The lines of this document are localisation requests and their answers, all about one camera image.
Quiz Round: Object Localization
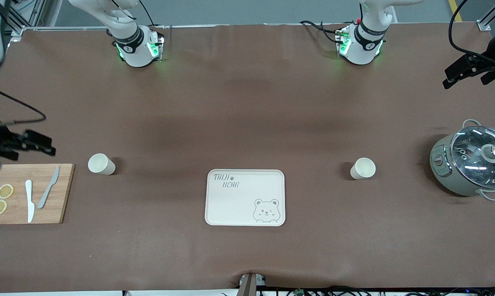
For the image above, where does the aluminium frame profile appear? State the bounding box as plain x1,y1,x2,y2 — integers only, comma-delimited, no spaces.
476,0,495,32
5,0,63,38

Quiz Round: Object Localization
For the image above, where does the wooden cutting board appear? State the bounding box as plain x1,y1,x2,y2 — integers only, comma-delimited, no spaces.
0,164,75,225

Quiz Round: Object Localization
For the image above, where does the camera mount pole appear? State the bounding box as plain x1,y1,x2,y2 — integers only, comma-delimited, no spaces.
239,272,267,296

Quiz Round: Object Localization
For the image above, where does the white plastic knife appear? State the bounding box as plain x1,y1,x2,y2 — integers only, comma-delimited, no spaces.
25,180,35,223

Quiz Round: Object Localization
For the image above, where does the white bear print tray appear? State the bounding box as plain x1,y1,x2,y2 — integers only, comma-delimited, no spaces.
205,169,286,227

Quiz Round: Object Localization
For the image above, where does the white IKEA cup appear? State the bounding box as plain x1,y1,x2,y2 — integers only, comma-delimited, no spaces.
350,157,376,180
88,153,116,176

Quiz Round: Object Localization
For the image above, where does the brown table cover sheet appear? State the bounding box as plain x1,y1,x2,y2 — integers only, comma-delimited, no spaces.
0,23,495,289

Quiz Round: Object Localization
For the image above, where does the grey plastic knife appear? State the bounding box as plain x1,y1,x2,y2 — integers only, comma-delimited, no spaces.
37,166,60,209

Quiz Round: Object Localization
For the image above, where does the pale green electric cooking pot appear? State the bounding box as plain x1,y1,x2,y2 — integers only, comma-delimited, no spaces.
430,119,495,201

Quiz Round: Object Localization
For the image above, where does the glass pot lid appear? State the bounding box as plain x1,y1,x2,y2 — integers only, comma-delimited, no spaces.
450,125,495,189

